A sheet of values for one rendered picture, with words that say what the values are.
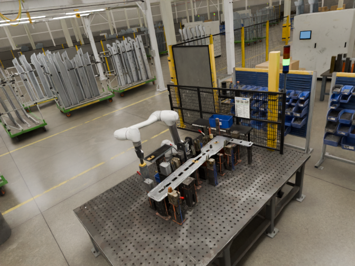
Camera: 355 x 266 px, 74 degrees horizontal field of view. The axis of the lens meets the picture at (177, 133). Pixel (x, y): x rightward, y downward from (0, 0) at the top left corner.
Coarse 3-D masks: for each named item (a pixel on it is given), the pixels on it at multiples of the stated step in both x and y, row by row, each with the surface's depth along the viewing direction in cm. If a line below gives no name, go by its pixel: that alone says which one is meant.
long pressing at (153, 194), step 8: (216, 136) 320; (208, 144) 304; (216, 144) 301; (208, 152) 287; (216, 152) 285; (200, 160) 273; (184, 168) 264; (192, 168) 262; (168, 176) 255; (176, 176) 253; (184, 176) 251; (160, 184) 245; (176, 184) 241; (152, 192) 236; (160, 200) 224
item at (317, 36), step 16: (304, 16) 723; (320, 16) 693; (336, 16) 665; (352, 16) 639; (304, 32) 738; (320, 32) 709; (336, 32) 680; (352, 32) 666; (304, 48) 758; (320, 48) 725; (336, 48) 695; (352, 48) 702; (304, 64) 778; (320, 64) 743; (320, 80) 764
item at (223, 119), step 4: (212, 116) 349; (216, 116) 348; (220, 116) 345; (224, 116) 341; (228, 116) 338; (212, 120) 336; (220, 120) 329; (224, 120) 326; (228, 120) 323; (212, 124) 339; (220, 124) 332; (224, 124) 329; (228, 124) 326; (232, 124) 339
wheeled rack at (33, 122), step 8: (24, 80) 654; (32, 104) 680; (0, 112) 634; (40, 112) 698; (0, 120) 785; (8, 120) 791; (16, 120) 777; (24, 120) 752; (32, 120) 748; (40, 120) 740; (8, 128) 658; (16, 128) 665; (24, 128) 693; (32, 128) 691
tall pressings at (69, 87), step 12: (48, 60) 776; (60, 60) 775; (72, 60) 844; (84, 60) 845; (48, 72) 801; (60, 72) 807; (72, 72) 830; (84, 72) 849; (60, 84) 794; (72, 84) 810; (84, 84) 862; (96, 84) 886; (60, 96) 800; (72, 96) 823; (84, 96) 864; (96, 96) 898
